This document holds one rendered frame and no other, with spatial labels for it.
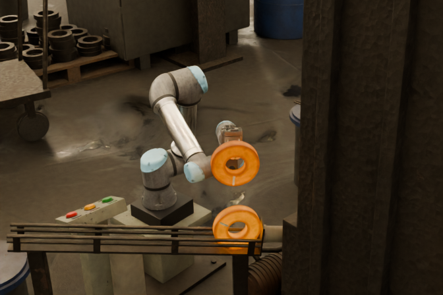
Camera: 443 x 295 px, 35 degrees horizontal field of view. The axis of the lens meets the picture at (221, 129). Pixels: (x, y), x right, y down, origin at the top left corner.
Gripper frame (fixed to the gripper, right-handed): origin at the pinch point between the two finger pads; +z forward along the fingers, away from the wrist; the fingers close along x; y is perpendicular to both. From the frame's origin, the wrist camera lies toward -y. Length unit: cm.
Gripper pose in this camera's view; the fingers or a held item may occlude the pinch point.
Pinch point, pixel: (235, 158)
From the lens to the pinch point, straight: 223.4
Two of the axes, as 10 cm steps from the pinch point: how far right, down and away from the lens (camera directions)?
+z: 0.7, 2.0, -9.8
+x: 10.0, -0.4, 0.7
